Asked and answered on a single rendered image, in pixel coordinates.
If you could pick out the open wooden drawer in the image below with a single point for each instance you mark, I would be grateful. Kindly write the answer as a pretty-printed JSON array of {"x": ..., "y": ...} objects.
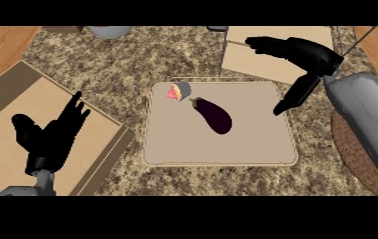
[{"x": 52, "y": 129}]

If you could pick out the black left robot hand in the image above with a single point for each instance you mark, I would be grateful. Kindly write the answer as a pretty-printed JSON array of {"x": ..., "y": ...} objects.
[{"x": 52, "y": 139}]

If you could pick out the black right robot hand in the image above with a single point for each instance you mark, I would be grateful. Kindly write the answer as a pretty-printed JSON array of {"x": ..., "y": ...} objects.
[{"x": 305, "y": 58}]

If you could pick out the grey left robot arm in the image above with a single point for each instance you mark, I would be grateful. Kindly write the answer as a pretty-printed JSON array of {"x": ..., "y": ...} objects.
[{"x": 36, "y": 184}]

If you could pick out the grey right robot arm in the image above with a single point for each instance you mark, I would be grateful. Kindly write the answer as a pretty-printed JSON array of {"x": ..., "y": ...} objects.
[{"x": 355, "y": 106}]

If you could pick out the pale wooden tiered shelf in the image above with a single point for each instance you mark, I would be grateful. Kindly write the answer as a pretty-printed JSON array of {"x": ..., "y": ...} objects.
[{"x": 278, "y": 53}]

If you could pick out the dark purple eggplant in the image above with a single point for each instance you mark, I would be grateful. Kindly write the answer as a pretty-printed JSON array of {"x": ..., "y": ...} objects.
[{"x": 213, "y": 115}]

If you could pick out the pale grey round container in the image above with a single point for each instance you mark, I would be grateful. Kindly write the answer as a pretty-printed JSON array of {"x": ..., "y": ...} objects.
[{"x": 110, "y": 31}]

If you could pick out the brown wicker basket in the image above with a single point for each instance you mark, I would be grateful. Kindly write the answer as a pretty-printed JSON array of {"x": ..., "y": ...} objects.
[{"x": 355, "y": 153}]

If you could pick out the beige square tray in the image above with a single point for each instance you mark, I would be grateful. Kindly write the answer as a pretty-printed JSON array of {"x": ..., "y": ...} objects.
[{"x": 220, "y": 124}]

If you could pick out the small dark grey object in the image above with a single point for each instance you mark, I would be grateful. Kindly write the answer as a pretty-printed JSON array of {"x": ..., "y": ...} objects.
[{"x": 218, "y": 28}]

